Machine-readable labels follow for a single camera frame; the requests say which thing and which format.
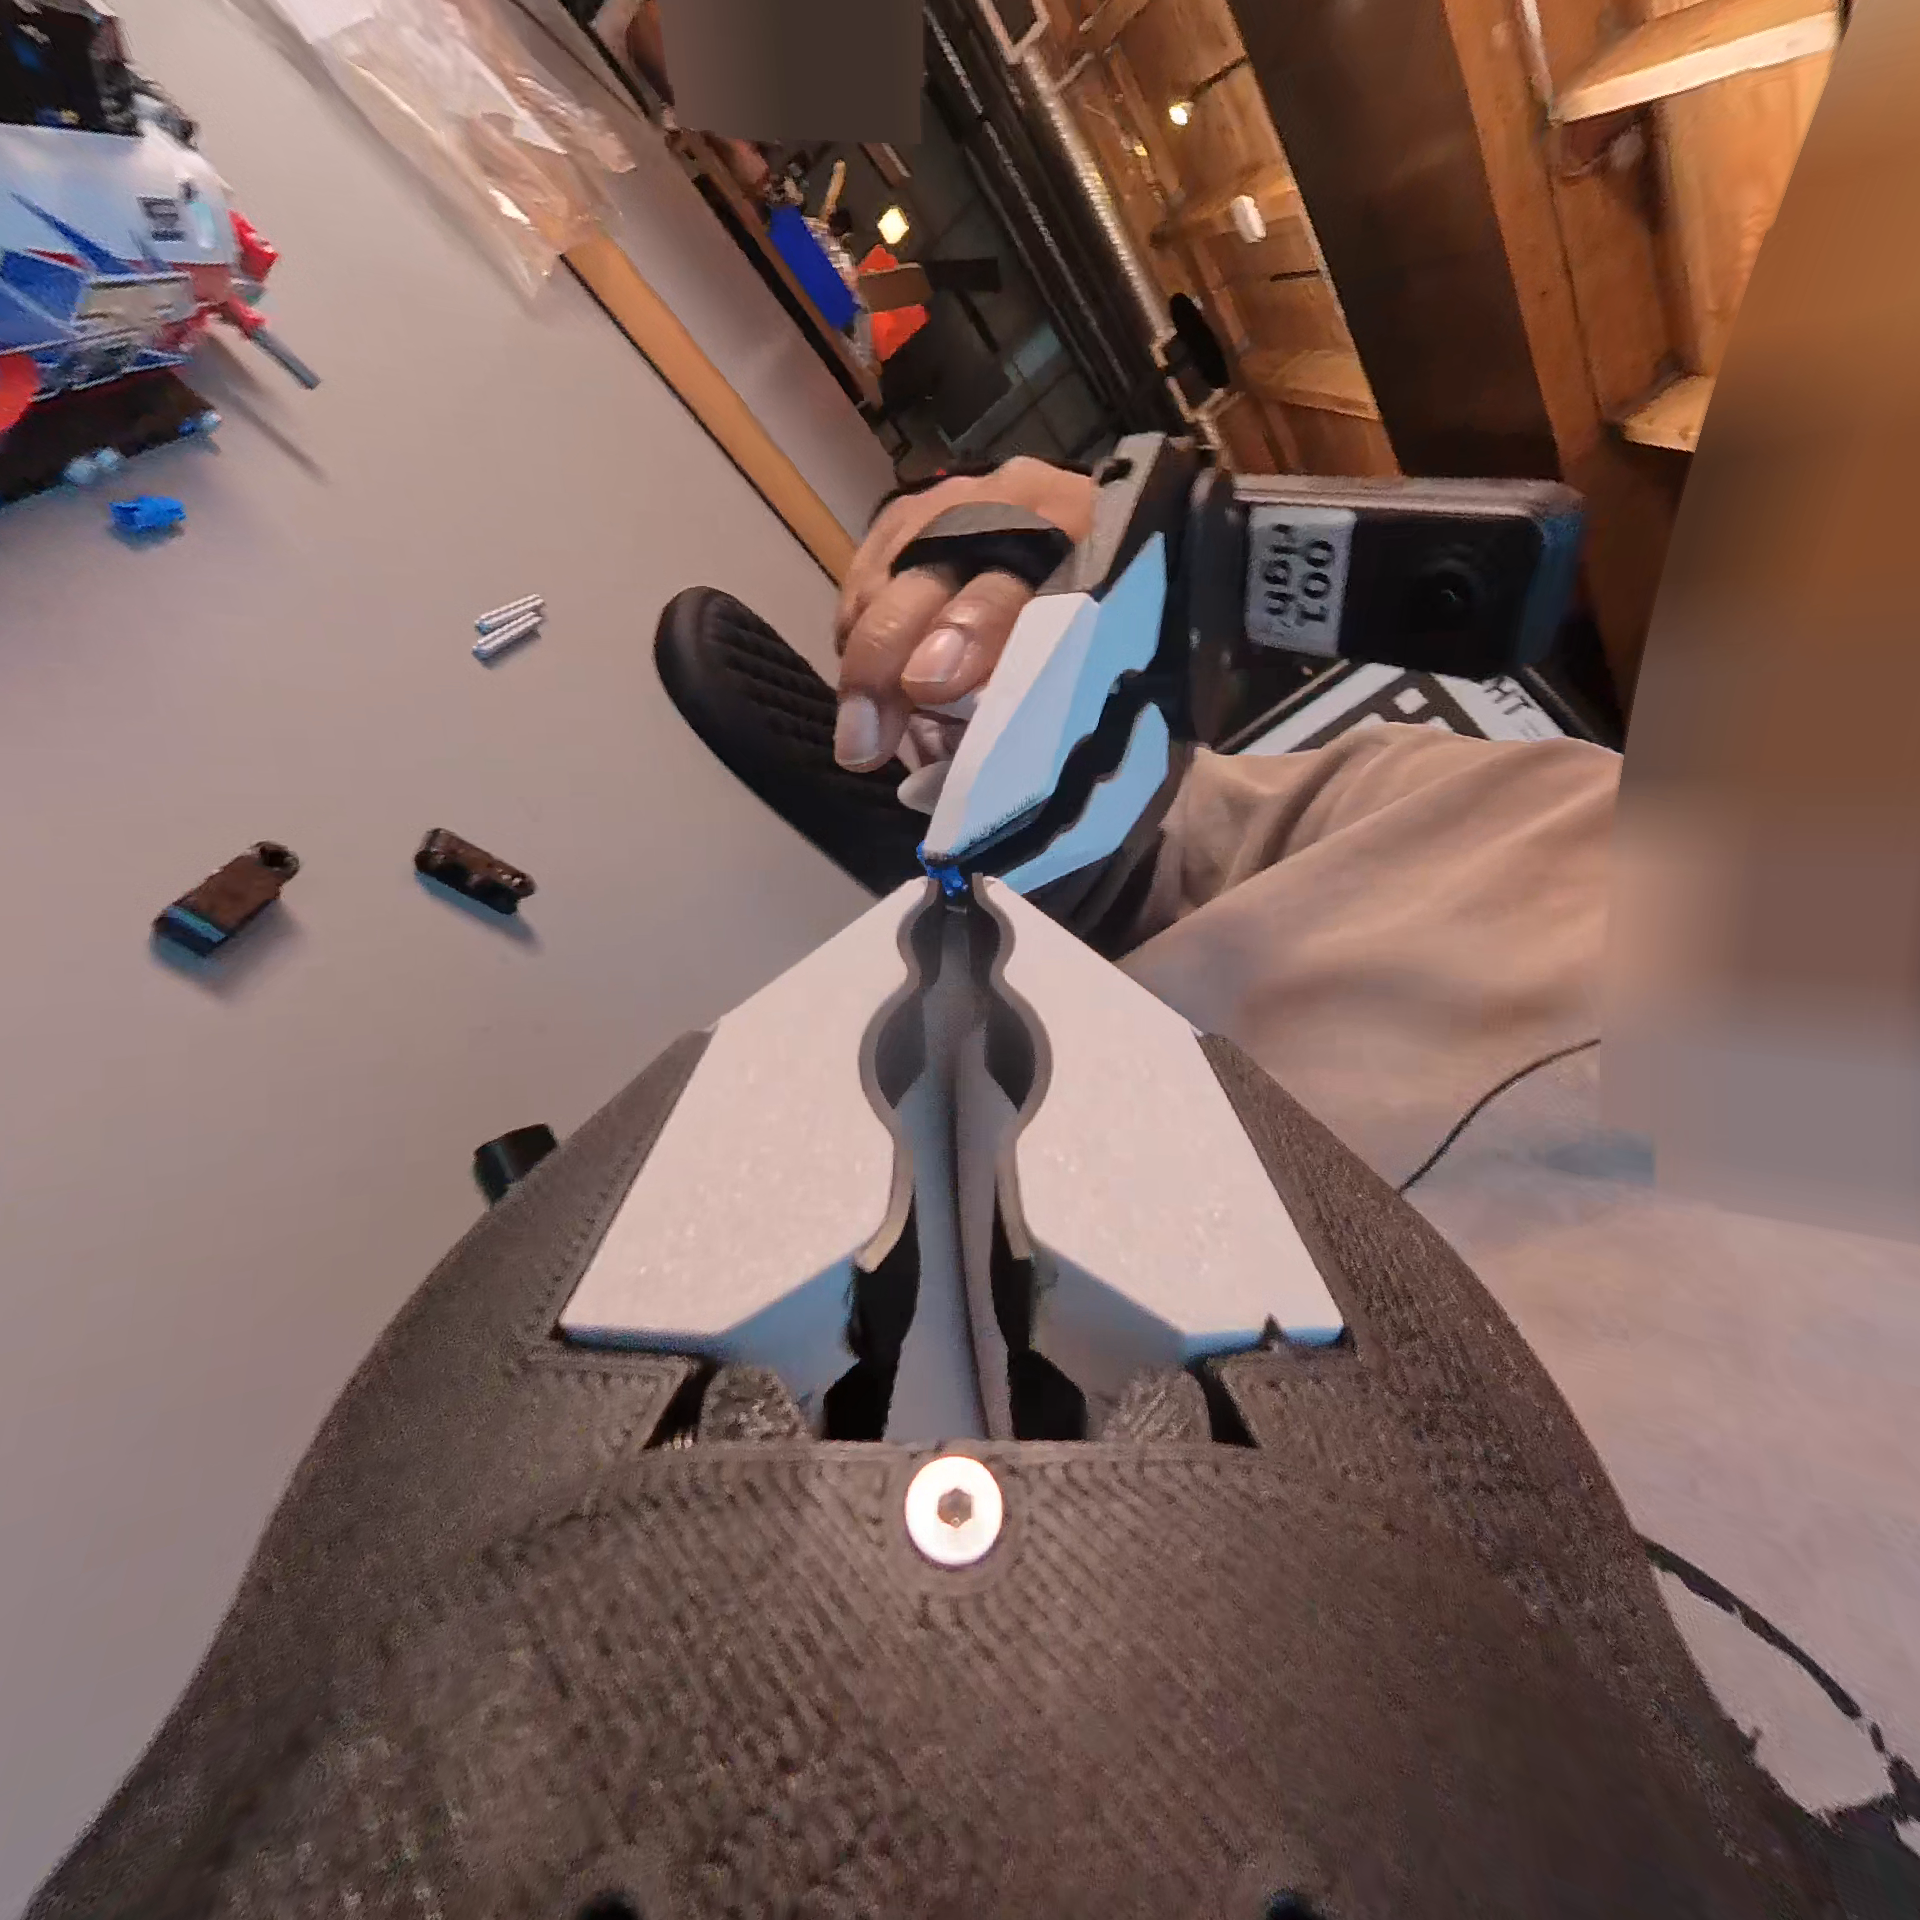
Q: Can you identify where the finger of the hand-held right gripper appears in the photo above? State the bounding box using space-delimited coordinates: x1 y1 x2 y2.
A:
974 703 1182 900
915 532 1168 871

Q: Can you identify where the person's right hand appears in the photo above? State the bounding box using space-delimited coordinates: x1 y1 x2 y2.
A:
833 456 1104 774

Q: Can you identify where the black earbud with cable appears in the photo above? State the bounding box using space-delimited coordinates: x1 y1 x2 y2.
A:
1398 1040 1607 1195

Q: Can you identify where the person's right forearm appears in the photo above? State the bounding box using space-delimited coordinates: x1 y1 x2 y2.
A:
1104 722 1631 1193

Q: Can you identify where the clear plastic bag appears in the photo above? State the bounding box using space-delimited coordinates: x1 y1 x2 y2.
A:
264 0 643 302

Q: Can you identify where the black lego axle connector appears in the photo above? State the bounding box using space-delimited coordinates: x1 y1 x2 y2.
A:
151 845 302 959

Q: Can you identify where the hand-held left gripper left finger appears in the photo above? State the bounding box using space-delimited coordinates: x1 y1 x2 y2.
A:
556 874 942 1406

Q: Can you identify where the red white lego race car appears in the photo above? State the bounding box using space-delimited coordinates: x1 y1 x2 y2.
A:
0 0 323 506

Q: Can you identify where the black two-hole lego beam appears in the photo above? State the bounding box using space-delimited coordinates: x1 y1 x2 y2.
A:
417 824 541 910

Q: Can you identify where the black white marker board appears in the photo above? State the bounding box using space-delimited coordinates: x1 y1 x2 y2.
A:
1208 659 1627 760

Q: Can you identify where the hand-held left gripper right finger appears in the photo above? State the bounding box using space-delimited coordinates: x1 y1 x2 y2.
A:
958 874 1349 1420

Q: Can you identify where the person's beige sweatshirt torso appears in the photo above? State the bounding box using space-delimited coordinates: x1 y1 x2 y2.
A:
1404 1040 1920 1869

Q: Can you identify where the wooden shelf unit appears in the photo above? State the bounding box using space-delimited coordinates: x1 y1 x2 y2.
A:
1227 0 1854 722

